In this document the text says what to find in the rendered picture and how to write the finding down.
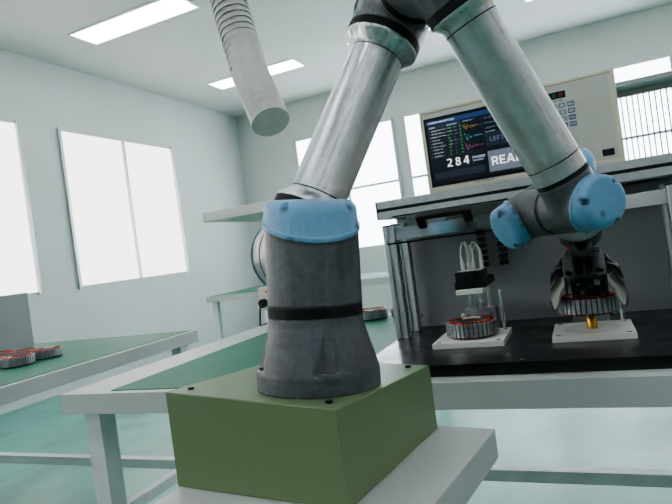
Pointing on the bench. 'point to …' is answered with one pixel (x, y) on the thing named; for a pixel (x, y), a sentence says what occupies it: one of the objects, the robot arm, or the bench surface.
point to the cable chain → (498, 251)
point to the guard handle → (444, 214)
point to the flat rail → (646, 199)
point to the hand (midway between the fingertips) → (588, 304)
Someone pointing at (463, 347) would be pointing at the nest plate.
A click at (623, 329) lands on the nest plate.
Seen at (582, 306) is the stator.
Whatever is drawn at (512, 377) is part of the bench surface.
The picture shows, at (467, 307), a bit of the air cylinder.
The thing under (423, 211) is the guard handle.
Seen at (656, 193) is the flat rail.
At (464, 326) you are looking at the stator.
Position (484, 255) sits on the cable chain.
